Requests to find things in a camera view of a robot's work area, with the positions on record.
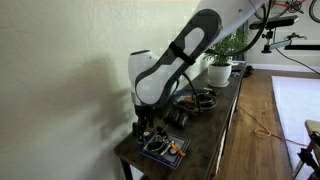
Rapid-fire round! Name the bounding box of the orange cable on floor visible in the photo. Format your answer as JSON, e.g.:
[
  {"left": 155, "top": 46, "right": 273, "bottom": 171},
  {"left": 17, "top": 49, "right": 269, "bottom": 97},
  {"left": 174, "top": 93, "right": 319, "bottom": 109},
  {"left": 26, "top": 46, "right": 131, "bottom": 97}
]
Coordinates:
[{"left": 238, "top": 105, "right": 308, "bottom": 148}]

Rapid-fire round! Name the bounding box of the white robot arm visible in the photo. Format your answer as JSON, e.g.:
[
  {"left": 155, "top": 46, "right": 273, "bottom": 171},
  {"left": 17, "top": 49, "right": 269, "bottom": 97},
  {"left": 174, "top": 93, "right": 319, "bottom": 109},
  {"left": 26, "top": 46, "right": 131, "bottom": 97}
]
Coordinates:
[{"left": 128, "top": 0, "right": 265, "bottom": 143}]

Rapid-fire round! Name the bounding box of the bunch of keys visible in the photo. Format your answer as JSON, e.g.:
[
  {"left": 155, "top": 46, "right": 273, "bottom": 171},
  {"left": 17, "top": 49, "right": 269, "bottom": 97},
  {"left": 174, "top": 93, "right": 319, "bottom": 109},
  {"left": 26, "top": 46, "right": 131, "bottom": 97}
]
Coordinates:
[{"left": 147, "top": 126, "right": 185, "bottom": 157}]

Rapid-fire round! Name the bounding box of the blue square tray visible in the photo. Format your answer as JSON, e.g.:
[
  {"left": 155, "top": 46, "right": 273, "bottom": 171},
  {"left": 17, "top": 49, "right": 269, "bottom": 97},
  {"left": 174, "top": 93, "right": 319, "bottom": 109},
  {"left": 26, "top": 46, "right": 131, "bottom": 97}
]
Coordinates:
[{"left": 139, "top": 131, "right": 190, "bottom": 169}]

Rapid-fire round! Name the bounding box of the blue round ceramic tray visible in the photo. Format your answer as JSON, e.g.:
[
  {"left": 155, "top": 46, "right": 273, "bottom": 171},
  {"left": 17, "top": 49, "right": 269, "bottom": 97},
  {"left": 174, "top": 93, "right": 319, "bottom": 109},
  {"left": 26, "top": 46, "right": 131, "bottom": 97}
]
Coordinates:
[{"left": 173, "top": 89, "right": 218, "bottom": 115}]

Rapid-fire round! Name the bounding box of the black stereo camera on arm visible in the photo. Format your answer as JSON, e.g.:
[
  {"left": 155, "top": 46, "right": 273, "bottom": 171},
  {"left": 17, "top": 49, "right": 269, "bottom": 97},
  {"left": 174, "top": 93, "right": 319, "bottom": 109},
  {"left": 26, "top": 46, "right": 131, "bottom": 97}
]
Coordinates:
[{"left": 249, "top": 15, "right": 299, "bottom": 30}]

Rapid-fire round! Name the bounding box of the black bike light upper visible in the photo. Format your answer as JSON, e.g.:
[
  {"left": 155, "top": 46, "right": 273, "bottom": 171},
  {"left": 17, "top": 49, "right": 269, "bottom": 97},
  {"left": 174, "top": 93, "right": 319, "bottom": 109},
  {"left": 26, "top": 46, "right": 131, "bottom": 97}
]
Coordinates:
[{"left": 164, "top": 109, "right": 179, "bottom": 123}]

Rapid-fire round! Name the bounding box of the hanging bicycle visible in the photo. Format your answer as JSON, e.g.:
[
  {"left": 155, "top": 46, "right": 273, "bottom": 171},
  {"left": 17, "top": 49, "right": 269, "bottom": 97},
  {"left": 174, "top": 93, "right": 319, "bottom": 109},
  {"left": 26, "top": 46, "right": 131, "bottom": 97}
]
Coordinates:
[{"left": 265, "top": 0, "right": 320, "bottom": 23}]

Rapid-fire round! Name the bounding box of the black bike light lower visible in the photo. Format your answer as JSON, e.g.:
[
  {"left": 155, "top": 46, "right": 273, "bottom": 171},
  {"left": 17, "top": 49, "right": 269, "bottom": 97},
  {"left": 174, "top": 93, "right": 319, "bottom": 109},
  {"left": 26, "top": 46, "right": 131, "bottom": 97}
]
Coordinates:
[{"left": 175, "top": 112, "right": 189, "bottom": 129}]

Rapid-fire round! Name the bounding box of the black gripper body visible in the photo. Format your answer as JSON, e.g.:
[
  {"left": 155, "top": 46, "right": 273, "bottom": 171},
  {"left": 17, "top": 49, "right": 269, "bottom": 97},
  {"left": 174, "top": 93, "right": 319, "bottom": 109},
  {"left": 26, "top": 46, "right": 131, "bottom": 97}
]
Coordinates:
[{"left": 135, "top": 105, "right": 155, "bottom": 135}]

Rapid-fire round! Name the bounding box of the dark wooden console table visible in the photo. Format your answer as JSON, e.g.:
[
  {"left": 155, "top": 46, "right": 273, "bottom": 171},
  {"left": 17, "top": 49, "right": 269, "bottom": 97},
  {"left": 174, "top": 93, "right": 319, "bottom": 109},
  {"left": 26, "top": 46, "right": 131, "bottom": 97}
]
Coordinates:
[{"left": 114, "top": 64, "right": 245, "bottom": 180}]

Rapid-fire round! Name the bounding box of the black bike light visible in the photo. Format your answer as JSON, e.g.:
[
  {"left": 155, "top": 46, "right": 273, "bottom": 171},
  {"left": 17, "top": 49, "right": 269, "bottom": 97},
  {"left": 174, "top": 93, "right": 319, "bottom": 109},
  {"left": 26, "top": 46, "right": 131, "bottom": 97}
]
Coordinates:
[
  {"left": 164, "top": 109, "right": 179, "bottom": 123},
  {"left": 175, "top": 112, "right": 189, "bottom": 129}
]

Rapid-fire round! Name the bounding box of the white rug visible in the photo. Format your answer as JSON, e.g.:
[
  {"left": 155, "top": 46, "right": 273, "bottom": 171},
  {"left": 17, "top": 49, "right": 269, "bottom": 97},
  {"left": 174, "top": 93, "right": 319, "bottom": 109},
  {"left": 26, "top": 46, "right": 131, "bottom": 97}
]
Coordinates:
[{"left": 272, "top": 76, "right": 320, "bottom": 167}]

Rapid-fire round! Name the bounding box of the potted green plant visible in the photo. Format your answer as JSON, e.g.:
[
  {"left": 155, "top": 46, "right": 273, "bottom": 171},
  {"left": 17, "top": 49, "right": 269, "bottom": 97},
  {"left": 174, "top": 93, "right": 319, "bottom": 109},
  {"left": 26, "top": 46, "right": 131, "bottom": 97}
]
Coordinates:
[{"left": 204, "top": 28, "right": 247, "bottom": 87}]

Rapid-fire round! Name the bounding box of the folding chair corner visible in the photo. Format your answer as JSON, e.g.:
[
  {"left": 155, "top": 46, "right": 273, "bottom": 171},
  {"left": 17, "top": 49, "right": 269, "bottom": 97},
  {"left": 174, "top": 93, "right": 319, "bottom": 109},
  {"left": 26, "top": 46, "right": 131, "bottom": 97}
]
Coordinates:
[{"left": 292, "top": 120, "right": 320, "bottom": 180}]

